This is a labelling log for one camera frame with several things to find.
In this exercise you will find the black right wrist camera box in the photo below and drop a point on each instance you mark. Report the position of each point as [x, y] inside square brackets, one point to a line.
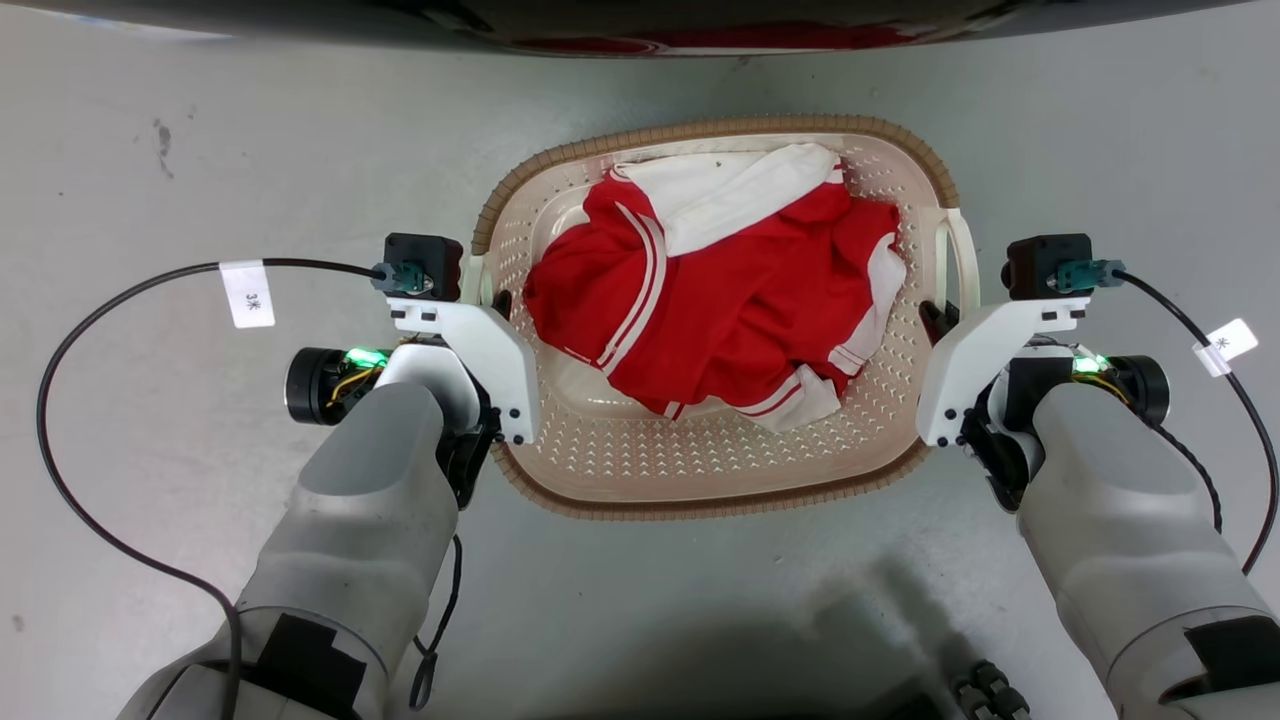
[1045, 262]

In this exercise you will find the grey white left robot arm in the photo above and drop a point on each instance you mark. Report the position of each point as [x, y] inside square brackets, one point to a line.
[360, 520]

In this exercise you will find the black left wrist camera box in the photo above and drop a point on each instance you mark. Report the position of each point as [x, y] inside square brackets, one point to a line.
[425, 255]

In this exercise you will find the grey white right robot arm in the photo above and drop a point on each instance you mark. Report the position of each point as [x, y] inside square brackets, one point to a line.
[1120, 500]

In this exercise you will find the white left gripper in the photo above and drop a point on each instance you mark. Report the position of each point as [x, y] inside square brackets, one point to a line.
[495, 350]

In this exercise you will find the beige plastic laundry basket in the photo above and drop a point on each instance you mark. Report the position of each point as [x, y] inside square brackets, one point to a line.
[700, 460]

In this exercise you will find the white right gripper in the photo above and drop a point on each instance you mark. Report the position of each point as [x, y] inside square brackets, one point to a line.
[965, 360]

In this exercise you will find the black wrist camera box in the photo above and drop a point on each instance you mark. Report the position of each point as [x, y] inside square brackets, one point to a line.
[1045, 262]
[425, 255]

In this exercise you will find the red and white jacket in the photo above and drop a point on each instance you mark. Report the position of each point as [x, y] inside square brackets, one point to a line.
[720, 300]

